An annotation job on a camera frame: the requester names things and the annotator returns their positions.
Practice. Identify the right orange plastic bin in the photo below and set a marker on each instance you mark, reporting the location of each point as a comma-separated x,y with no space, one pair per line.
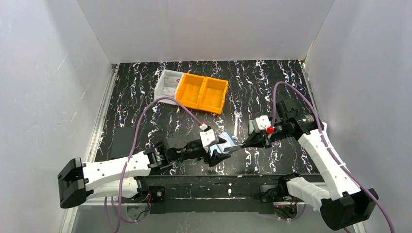
213,94

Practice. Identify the aluminium front rail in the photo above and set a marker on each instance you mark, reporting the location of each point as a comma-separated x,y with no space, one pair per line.
225,196

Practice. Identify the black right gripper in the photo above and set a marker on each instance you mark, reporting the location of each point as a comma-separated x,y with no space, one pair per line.
257,139

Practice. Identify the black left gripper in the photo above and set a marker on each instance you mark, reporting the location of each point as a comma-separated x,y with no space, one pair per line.
210,154

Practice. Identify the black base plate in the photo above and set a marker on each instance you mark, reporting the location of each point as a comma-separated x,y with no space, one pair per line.
156,194
292,195

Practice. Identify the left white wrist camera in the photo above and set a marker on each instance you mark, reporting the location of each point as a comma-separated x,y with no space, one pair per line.
208,137

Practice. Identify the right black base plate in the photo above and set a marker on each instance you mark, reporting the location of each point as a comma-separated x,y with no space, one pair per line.
292,195

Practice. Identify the credit card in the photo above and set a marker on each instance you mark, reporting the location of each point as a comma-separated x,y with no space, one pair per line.
170,92
171,81

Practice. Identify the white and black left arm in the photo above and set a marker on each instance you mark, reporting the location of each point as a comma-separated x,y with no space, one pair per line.
124,177

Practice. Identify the orange plastic bin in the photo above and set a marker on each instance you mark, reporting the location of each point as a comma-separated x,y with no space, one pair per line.
189,90
213,94

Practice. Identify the black flat box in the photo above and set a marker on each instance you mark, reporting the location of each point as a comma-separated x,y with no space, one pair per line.
122,142

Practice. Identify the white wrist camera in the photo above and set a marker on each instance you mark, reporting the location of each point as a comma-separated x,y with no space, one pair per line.
208,137
262,124

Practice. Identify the white plastic bin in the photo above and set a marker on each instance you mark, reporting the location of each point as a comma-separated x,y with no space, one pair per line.
160,84

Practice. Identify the silver wrench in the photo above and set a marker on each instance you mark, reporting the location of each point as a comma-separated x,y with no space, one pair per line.
237,115

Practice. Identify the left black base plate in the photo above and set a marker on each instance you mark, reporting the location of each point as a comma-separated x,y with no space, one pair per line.
156,194

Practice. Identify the green card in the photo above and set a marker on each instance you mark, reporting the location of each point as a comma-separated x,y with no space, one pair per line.
250,127

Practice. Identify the aluminium rail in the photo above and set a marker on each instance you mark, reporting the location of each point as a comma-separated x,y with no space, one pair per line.
97,132
225,196

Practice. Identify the left orange plastic bin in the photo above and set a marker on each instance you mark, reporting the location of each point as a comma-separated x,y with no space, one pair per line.
189,90

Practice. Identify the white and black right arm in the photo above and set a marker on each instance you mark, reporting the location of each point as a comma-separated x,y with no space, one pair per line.
344,202

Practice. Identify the aluminium left rail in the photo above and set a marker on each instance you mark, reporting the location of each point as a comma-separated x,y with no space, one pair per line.
97,132

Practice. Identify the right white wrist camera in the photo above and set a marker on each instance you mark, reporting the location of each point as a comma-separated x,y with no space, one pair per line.
262,124

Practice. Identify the blue card holder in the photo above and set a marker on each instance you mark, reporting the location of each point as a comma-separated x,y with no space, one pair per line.
228,147

